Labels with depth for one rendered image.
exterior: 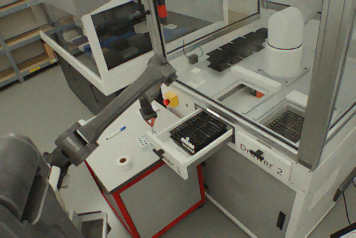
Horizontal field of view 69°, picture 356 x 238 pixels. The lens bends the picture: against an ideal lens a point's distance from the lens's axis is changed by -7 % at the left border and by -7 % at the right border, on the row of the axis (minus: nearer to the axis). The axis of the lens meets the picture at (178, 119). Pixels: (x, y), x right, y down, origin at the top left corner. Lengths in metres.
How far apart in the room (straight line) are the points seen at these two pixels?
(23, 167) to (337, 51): 0.77
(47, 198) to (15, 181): 0.06
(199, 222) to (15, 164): 1.83
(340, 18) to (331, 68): 0.15
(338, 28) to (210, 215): 1.60
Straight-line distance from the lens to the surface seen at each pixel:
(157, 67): 0.85
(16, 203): 0.29
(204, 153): 1.25
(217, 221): 2.06
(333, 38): 0.83
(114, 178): 1.42
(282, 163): 1.17
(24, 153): 0.32
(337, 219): 2.19
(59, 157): 0.88
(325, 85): 0.90
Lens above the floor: 1.79
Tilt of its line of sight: 39 degrees down
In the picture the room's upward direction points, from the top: 10 degrees counter-clockwise
